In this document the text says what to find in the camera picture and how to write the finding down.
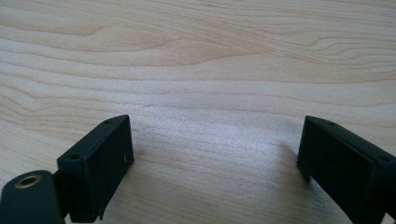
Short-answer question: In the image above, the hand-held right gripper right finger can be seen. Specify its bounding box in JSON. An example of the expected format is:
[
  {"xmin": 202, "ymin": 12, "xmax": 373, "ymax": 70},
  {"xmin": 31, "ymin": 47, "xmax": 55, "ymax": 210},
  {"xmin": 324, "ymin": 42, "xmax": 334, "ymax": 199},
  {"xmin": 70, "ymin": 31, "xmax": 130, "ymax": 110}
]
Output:
[{"xmin": 296, "ymin": 115, "xmax": 396, "ymax": 224}]

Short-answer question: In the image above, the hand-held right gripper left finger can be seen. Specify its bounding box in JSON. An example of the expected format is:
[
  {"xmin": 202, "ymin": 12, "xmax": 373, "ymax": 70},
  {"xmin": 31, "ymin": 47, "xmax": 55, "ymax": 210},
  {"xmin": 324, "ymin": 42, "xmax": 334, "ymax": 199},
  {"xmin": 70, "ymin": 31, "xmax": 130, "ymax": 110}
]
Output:
[{"xmin": 53, "ymin": 114, "xmax": 135, "ymax": 224}]

